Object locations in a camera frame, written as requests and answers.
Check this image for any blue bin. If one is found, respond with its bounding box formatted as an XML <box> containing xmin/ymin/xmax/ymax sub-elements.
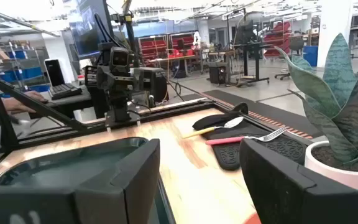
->
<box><xmin>303</xmin><ymin>45</ymin><xmax>319</xmax><ymax>67</ymax></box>

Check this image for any orange plate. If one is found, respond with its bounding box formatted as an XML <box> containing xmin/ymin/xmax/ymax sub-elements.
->
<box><xmin>244</xmin><ymin>213</ymin><xmax>262</xmax><ymax>224</ymax></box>

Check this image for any black computer tower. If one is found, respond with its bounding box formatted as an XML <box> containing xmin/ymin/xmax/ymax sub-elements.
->
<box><xmin>208</xmin><ymin>62</ymin><xmax>231</xmax><ymax>85</ymax></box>

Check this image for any dark green tray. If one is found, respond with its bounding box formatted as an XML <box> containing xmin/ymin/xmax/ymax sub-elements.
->
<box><xmin>0</xmin><ymin>136</ymin><xmax>177</xmax><ymax>224</ymax></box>

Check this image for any white plant pot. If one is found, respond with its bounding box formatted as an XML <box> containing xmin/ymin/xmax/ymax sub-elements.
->
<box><xmin>305</xmin><ymin>140</ymin><xmax>358</xmax><ymax>190</ymax></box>

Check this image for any black laptop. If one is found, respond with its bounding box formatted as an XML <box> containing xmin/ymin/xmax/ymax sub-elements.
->
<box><xmin>44</xmin><ymin>58</ymin><xmax>83</xmax><ymax>100</ymax></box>

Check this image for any yellow-handled metal spoon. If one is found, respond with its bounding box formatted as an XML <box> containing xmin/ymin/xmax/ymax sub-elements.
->
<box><xmin>181</xmin><ymin>116</ymin><xmax>245</xmax><ymax>139</ymax></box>

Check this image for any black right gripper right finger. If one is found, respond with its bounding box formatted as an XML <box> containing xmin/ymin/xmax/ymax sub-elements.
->
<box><xmin>239</xmin><ymin>138</ymin><xmax>358</xmax><ymax>224</ymax></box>

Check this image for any large dark monitor screen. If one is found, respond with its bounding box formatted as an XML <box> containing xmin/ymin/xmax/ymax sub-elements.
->
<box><xmin>68</xmin><ymin>0</ymin><xmax>113</xmax><ymax>58</ymax></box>

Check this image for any black patterned silicone mat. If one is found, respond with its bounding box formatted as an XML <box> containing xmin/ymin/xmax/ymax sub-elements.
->
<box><xmin>211</xmin><ymin>133</ymin><xmax>307</xmax><ymax>171</ymax></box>

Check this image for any black frame strut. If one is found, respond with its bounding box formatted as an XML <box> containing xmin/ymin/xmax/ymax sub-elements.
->
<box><xmin>0</xmin><ymin>49</ymin><xmax>86</xmax><ymax>153</ymax></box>

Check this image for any shelf with red bins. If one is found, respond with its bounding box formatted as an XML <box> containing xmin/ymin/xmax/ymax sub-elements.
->
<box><xmin>138</xmin><ymin>32</ymin><xmax>196</xmax><ymax>60</ymax></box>

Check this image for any black standing desk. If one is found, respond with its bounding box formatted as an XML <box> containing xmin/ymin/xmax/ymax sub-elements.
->
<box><xmin>227</xmin><ymin>9</ymin><xmax>272</xmax><ymax>87</ymax></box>

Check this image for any pink-handled metal fork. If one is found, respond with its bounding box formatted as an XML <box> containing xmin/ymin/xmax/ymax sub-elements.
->
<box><xmin>205</xmin><ymin>126</ymin><xmax>288</xmax><ymax>146</ymax></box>

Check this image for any black office chair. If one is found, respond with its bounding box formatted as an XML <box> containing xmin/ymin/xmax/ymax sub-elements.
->
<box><xmin>275</xmin><ymin>35</ymin><xmax>306</xmax><ymax>81</ymax></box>

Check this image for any green snake plant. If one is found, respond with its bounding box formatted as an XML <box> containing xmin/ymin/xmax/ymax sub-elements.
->
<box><xmin>273</xmin><ymin>32</ymin><xmax>358</xmax><ymax>164</ymax></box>

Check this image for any person's hand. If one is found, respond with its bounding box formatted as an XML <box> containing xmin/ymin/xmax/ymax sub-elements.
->
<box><xmin>1</xmin><ymin>90</ymin><xmax>48</xmax><ymax>114</ymax></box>

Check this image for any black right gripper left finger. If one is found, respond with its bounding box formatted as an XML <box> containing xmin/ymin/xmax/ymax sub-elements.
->
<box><xmin>0</xmin><ymin>138</ymin><xmax>161</xmax><ymax>224</ymax></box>

